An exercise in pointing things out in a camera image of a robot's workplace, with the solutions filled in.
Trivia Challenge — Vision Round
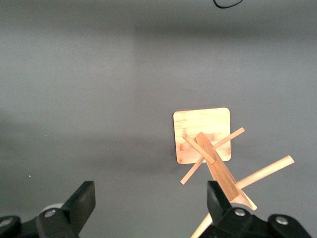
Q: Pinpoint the wooden mug tree rack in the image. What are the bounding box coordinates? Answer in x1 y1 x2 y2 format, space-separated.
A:
172 107 296 238

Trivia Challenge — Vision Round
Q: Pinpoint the black cable loop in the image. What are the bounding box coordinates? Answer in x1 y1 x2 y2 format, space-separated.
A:
213 0 244 9

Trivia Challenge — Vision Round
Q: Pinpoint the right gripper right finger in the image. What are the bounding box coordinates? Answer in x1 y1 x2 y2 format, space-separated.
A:
198 180 312 238

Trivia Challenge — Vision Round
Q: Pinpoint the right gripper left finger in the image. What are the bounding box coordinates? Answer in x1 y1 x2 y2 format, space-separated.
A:
0 180 96 238

